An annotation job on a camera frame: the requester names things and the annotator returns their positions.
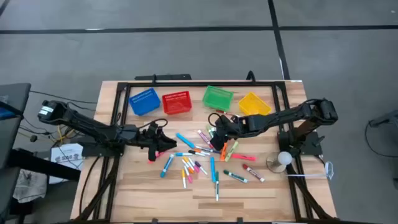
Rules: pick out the yellow plastic basket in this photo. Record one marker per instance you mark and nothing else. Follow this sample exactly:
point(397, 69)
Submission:
point(253, 105)

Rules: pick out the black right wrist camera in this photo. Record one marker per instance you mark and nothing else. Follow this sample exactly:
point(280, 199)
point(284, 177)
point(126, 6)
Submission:
point(221, 124)

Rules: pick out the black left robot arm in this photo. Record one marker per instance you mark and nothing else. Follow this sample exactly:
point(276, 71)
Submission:
point(81, 122)

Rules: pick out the light blue chunky marker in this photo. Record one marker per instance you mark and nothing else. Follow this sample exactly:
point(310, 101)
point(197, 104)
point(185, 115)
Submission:
point(185, 140)

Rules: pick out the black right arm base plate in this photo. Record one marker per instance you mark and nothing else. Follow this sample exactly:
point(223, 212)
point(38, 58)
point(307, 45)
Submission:
point(312, 146)

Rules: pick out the pink label Expo marker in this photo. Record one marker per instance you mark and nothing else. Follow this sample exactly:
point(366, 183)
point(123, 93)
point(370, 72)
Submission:
point(204, 137)

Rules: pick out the thin blue Expo marker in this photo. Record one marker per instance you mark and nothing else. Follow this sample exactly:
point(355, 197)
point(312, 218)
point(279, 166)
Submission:
point(211, 150)

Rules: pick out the orange highlighter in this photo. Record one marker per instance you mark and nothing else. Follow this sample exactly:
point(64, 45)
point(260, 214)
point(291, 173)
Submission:
point(223, 152)

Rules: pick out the white bulb brass base lamp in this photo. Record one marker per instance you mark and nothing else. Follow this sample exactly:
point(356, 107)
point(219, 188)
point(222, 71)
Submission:
point(284, 158)

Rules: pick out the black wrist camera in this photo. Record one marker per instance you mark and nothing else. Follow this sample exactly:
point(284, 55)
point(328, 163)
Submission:
point(221, 124)
point(153, 127)

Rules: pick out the thin red Expo marker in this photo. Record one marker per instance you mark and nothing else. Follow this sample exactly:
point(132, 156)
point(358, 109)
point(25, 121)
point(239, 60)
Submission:
point(222, 111)

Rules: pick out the green plastic basket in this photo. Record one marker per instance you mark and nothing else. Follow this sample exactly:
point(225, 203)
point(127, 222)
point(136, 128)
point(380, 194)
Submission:
point(217, 99)

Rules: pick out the blue plastic basket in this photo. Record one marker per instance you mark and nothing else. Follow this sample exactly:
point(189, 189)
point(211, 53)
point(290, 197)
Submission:
point(144, 102)

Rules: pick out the thin marker light blue cap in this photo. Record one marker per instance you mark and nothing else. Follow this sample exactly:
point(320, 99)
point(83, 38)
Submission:
point(183, 154)

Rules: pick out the black flat bar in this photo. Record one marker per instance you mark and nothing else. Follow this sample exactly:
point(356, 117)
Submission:
point(168, 77)

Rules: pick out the mini marker yellow cap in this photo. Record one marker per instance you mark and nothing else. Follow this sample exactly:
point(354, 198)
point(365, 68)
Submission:
point(183, 173)
point(185, 159)

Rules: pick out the pink highlighter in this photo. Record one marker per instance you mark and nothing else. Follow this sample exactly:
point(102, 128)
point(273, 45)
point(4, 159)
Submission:
point(160, 154)
point(244, 157)

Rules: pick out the black edge bracket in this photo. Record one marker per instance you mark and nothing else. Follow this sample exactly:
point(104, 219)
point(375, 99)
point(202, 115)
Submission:
point(240, 221)
point(154, 221)

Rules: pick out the black beam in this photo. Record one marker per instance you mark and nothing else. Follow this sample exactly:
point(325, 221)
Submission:
point(46, 165)

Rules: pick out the yellow green highlighter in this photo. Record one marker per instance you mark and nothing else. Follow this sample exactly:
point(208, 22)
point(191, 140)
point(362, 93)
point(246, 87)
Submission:
point(231, 151)

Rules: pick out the thin green Expo marker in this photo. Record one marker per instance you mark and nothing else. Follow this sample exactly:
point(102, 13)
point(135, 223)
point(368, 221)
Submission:
point(217, 186)

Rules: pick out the black equipment stand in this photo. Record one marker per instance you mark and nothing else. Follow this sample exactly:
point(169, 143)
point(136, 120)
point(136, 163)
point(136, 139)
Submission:
point(385, 119)

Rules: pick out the white printed paper sheet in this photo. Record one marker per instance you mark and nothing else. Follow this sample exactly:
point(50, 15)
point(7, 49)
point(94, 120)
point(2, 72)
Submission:
point(66, 158)

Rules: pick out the green label Expo marker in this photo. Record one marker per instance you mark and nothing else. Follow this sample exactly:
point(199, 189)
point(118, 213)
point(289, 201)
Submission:
point(235, 176)

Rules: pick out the light blue slim marker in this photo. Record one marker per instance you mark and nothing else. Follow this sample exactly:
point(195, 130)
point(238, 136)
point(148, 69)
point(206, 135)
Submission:
point(212, 169)

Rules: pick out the red plastic basket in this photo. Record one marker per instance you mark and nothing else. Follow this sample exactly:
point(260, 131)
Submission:
point(177, 104)

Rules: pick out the white crumpled cloth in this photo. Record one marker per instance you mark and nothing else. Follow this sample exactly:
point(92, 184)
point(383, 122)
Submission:
point(29, 186)

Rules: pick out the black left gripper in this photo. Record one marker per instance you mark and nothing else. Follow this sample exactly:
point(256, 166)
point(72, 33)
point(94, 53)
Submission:
point(152, 143)

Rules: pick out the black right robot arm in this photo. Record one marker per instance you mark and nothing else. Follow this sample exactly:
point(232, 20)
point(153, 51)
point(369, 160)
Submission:
point(280, 116)

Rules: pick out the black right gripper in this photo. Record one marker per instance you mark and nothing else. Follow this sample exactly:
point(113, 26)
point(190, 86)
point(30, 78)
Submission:
point(233, 127)

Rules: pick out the black power adapter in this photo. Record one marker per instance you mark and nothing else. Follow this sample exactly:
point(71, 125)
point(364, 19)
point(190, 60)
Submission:
point(33, 138)

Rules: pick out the mini marker purple cap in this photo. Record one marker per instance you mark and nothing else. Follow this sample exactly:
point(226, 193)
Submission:
point(198, 164)

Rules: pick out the blue flat panel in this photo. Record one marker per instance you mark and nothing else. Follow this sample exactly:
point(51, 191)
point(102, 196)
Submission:
point(9, 112)

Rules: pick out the mini marker orange cap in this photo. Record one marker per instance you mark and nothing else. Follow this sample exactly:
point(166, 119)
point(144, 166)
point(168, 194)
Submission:
point(191, 170)

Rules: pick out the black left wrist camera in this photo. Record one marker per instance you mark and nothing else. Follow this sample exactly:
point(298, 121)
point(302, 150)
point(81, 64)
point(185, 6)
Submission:
point(153, 127)

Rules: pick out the blue label Expo marker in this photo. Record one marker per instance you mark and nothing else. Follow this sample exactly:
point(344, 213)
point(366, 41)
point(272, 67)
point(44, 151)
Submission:
point(167, 166)

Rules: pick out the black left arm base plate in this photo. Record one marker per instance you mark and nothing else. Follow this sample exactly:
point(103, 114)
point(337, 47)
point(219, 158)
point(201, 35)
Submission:
point(93, 151)

